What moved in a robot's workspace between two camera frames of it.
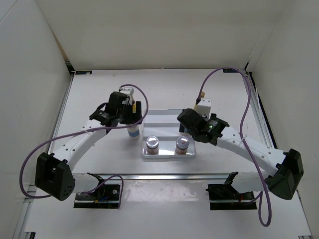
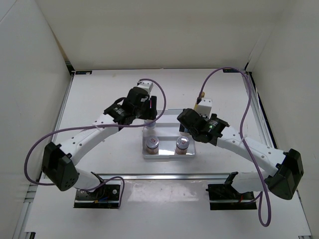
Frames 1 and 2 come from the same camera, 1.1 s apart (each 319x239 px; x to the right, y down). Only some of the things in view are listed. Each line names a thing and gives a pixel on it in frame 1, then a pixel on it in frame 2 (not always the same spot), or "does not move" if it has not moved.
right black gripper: x=200 y=115 does not move
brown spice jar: x=182 y=143 does not move
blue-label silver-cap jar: x=183 y=131 does not move
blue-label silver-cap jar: x=133 y=132 → x=149 y=126
